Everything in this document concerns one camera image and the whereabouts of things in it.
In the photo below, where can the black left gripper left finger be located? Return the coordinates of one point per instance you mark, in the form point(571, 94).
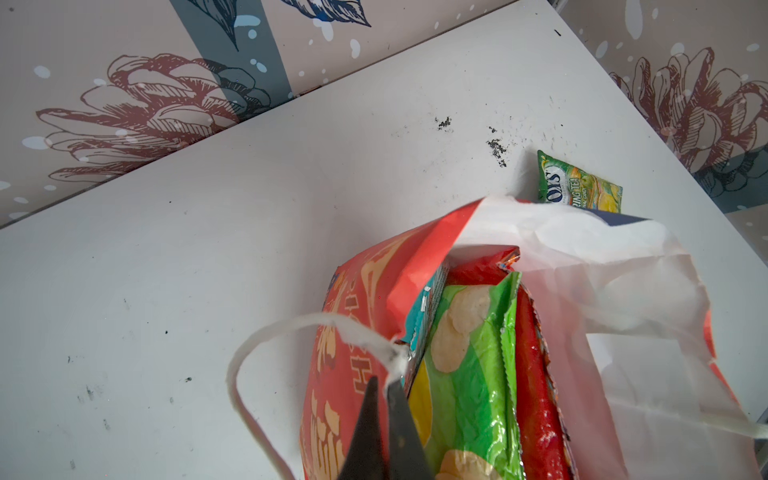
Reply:
point(365, 459)

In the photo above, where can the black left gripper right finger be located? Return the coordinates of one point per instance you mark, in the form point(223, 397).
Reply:
point(407, 460)

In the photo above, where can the green chips bag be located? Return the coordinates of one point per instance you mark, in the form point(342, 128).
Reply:
point(464, 396)

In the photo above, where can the red paper gift bag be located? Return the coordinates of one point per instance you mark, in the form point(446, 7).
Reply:
point(624, 314)

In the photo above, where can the green yellow candy packet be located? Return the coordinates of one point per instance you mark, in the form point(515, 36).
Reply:
point(563, 183)

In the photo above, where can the red snack bag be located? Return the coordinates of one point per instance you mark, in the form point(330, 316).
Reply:
point(544, 439)

